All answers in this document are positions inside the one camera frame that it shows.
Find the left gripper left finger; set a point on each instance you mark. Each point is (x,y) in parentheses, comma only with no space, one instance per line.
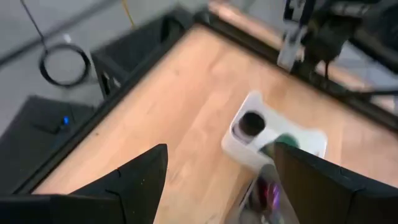
(133,186)

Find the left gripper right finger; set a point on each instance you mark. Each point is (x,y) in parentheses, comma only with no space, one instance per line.
(311,186)

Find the green-lid spice jar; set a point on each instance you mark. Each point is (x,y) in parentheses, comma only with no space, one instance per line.
(286,140)

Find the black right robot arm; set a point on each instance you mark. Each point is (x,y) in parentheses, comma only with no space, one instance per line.
(335,31)

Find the grey translucent bin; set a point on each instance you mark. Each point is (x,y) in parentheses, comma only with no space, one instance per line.
(248,202)

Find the black aluminium frame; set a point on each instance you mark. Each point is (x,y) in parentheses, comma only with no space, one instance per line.
(124,90)

